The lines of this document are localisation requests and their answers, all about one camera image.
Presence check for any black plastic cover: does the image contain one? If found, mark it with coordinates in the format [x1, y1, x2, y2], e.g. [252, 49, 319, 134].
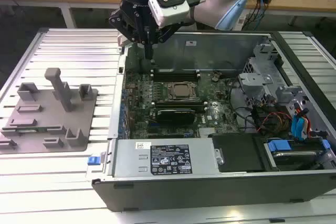
[209, 133, 266, 174]

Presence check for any blue wire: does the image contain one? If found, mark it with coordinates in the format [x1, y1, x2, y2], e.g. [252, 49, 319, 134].
[290, 108, 312, 142]

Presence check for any red yellow black wire bundle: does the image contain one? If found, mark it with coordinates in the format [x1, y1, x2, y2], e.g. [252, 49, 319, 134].
[251, 108, 292, 133]

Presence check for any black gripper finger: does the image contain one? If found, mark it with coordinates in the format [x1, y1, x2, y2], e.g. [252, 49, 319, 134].
[108, 8, 150, 59]
[149, 22, 182, 59]

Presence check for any green RAM stick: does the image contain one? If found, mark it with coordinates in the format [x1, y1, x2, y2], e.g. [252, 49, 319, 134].
[2, 126, 66, 133]

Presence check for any silver CPU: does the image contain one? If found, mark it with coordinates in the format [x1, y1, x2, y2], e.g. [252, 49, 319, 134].
[172, 84, 191, 98]

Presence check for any blue case latch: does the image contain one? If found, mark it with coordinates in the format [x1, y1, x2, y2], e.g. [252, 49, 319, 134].
[88, 156, 102, 167]

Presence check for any black PC case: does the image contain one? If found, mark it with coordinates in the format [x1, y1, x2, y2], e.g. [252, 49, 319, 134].
[91, 30, 336, 213]

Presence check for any RAM slot with white clips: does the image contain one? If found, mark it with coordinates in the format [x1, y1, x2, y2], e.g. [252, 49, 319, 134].
[152, 102, 207, 105]
[153, 74, 201, 79]
[154, 68, 200, 72]

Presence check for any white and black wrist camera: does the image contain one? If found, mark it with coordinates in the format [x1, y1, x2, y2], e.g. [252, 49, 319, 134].
[148, 0, 190, 28]

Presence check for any hard disk in blue carrier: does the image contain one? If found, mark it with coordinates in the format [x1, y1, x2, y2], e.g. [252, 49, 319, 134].
[266, 139, 330, 172]

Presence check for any green motherboard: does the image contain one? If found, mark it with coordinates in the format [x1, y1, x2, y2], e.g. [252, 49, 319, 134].
[122, 48, 243, 140]

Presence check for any silver chipset heatsink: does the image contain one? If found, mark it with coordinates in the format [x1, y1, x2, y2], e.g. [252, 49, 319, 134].
[198, 126, 239, 138]

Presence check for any black RAM slot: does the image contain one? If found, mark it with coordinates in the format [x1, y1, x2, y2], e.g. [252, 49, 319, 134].
[154, 71, 200, 76]
[152, 99, 207, 103]
[153, 77, 202, 82]

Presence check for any grey parts rack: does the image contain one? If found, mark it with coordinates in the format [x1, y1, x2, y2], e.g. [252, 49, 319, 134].
[0, 68, 99, 154]

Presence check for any grey power supply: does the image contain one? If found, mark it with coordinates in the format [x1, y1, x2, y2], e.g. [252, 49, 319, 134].
[112, 138, 220, 179]

